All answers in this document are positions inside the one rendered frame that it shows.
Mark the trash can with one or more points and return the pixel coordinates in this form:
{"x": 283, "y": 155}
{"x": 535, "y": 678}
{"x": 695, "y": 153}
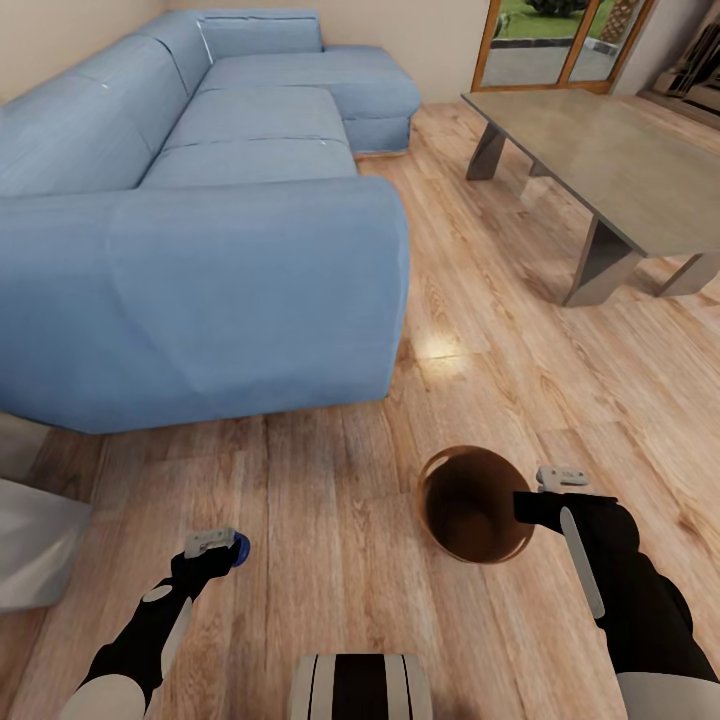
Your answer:
{"x": 466, "y": 504}

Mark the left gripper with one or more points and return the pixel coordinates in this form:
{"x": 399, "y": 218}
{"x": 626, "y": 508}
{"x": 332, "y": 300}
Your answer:
{"x": 214, "y": 563}

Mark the robot trunk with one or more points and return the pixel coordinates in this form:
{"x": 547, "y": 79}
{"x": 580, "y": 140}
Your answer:
{"x": 387, "y": 686}

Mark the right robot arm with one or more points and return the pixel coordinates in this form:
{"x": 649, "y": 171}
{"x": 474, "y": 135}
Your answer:
{"x": 662, "y": 671}

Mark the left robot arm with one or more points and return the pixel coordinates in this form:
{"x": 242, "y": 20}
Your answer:
{"x": 124, "y": 674}

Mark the can of soda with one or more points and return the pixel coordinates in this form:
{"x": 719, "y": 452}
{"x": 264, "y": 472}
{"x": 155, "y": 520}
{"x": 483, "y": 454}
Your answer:
{"x": 244, "y": 551}

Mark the coffee table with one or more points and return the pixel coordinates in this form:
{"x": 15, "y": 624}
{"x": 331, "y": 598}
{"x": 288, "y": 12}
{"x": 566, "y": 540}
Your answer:
{"x": 653, "y": 194}

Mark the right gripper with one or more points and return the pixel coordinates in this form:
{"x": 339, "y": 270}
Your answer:
{"x": 531, "y": 507}

